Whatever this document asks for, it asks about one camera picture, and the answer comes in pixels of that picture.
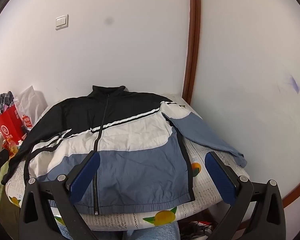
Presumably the light blue trouser leg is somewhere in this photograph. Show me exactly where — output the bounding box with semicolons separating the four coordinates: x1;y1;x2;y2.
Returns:
57;221;180;240

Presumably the white wall light switch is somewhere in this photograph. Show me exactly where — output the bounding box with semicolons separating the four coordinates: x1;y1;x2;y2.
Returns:
55;14;69;30

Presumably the black white blue jacket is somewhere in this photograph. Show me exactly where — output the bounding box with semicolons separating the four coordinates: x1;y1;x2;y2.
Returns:
1;84;248;216

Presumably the brown wooden door frame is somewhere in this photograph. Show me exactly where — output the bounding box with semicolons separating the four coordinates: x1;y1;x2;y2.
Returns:
182;0;201;104

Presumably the red paper gift bag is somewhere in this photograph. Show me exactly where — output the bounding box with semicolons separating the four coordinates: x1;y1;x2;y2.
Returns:
0;105;25;144

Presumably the fruit print tablecloth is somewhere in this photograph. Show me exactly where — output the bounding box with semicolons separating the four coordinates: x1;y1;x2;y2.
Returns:
5;93;251;231

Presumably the white plastic bag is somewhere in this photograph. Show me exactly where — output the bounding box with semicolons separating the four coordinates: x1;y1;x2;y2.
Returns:
14;86;46;131

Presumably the plaid cloth bundle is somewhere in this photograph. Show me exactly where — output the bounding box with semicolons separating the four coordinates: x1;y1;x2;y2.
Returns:
0;90;14;115

